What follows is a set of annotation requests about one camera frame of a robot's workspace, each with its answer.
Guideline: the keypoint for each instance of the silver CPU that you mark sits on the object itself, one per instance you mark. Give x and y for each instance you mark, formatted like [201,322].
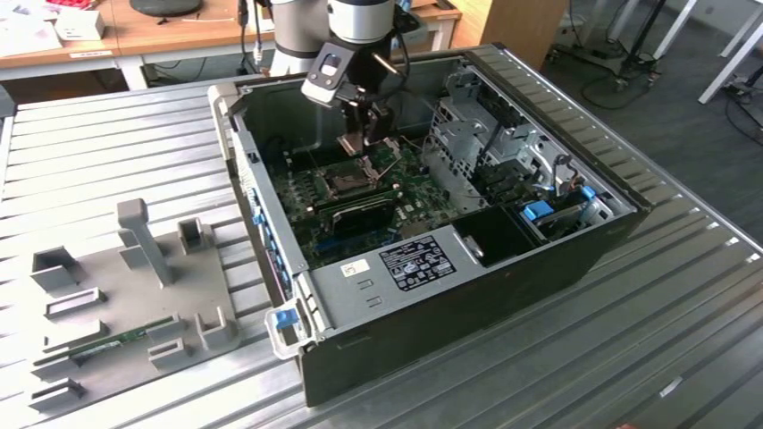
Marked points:
[352,146]

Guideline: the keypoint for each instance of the metal drive cage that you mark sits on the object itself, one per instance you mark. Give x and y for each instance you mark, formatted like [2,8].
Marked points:
[460,134]

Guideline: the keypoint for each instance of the grey power supply unit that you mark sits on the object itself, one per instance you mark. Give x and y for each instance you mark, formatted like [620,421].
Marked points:
[352,297]

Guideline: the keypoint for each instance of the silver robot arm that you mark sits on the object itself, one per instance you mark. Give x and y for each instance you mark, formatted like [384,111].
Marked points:
[361,20]

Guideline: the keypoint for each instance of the black open PC case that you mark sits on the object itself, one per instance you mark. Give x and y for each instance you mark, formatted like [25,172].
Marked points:
[453,339]

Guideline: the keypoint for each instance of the wooden cabinet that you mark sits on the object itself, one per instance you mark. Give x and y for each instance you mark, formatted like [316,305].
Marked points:
[520,27]

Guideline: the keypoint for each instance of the green motherboard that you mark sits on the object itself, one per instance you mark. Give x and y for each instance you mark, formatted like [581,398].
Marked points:
[424,196]

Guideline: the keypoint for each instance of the dark round object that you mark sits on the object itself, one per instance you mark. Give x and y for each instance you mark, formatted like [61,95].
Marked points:
[167,6]

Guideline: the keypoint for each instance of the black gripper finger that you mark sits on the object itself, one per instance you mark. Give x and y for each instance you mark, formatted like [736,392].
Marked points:
[382,127]
[358,120]

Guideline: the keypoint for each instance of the grey parts rack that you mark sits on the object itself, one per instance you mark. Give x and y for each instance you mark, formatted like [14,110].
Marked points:
[149,304]

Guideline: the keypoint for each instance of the white cardboard box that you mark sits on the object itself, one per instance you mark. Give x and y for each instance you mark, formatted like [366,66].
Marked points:
[81,24]

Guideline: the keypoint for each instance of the blue carrier tab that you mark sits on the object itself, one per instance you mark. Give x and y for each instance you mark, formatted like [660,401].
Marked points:
[588,194]

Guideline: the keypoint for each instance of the white paper stack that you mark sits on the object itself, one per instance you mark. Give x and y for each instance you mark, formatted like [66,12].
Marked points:
[25,31]

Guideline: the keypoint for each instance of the blue case latch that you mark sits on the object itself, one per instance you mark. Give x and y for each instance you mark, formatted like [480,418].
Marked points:
[285,317]

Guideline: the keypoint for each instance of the CPU socket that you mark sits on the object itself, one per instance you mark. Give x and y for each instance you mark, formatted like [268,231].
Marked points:
[349,183]

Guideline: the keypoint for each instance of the wooden desk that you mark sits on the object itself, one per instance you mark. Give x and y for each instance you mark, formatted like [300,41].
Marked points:
[197,31]

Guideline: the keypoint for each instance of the blue expansion slot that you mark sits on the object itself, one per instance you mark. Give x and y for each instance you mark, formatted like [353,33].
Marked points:
[326,247]

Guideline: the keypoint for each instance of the green RAM stick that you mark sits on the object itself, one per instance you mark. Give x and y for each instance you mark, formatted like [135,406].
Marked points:
[107,346]
[358,200]

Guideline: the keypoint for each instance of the hard disk in blue carrier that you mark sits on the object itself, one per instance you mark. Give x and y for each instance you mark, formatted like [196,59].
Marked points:
[537,210]

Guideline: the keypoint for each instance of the black wheeled stand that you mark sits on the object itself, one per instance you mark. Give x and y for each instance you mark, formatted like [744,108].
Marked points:
[640,40]

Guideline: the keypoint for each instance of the black graphics card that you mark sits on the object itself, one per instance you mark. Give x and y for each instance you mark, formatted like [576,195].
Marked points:
[364,221]

